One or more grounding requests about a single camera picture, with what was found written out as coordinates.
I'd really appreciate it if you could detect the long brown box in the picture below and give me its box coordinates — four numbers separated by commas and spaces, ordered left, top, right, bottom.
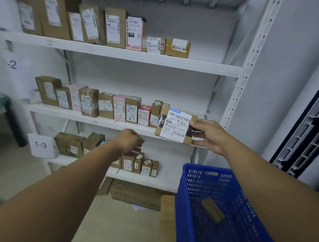
134, 152, 145, 174

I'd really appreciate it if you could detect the red-taped parcel marked 1-2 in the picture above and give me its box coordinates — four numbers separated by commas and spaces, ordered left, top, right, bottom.
79, 87, 100, 118

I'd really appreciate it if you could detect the pink box wrinkled label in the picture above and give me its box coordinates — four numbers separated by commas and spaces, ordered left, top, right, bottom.
113, 94, 129, 122

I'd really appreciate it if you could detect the yellow taped parcel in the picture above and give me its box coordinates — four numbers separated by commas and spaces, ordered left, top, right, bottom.
164, 37, 192, 59

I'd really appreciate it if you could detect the small red box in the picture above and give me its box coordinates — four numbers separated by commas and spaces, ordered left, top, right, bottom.
138, 104, 152, 127

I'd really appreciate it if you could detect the person's right forearm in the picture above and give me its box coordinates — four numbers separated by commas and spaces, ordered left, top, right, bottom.
222, 139, 319, 242

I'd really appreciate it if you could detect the brown parcel marked 1-3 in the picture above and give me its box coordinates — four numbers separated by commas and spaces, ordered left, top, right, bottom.
121, 153, 136, 173

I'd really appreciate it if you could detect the white metal shelf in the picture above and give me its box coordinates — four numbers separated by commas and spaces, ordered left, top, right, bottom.
0, 0, 283, 194

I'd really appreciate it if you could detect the flattened brown cardboard sheet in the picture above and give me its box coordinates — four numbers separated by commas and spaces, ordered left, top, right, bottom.
111, 178, 175, 212

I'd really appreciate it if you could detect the person's left forearm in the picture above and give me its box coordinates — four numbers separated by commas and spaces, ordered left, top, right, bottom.
0, 142, 125, 242

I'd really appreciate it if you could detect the person's right hand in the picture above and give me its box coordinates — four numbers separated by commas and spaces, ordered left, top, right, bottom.
189, 119, 231, 156

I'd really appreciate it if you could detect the white standing air conditioner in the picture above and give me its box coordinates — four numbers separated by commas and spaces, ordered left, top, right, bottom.
262, 72, 319, 190

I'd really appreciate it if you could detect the torn brown cardboard sheet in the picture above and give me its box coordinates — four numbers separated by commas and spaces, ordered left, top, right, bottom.
97, 176, 114, 196

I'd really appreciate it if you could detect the brown parcel with black tape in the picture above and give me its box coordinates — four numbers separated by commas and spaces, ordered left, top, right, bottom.
155, 107, 198, 146

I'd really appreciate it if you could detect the brown box labelled 4004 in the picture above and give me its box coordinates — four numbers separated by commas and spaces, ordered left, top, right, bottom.
141, 159, 154, 176

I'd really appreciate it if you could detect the white paper shelf label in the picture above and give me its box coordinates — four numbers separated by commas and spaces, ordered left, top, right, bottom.
27, 133, 59, 159
0, 50, 35, 100

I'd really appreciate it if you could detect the person's left hand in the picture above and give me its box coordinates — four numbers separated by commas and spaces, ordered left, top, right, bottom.
113, 129, 146, 158

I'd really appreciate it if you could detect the pink black lettered box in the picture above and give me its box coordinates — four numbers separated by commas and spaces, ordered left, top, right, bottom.
126, 16, 147, 52

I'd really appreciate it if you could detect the green printed cardboard box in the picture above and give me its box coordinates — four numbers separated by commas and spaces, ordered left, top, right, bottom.
54, 132, 86, 158

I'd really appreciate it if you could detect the brown box labelled 2490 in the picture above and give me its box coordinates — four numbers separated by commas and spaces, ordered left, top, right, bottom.
125, 96, 142, 124

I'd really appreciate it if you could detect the small parcel yellow tape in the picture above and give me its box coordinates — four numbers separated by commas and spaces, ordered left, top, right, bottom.
66, 11, 84, 42

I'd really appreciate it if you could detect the brown parcel 1012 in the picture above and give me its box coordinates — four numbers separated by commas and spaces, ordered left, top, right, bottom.
98, 92, 115, 119

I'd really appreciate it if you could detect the taped brown parcel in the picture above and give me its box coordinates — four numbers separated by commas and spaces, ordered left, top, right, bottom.
142, 36, 166, 55

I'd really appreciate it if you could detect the blue plastic crate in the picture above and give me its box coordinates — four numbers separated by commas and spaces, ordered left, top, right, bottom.
175, 163, 273, 242

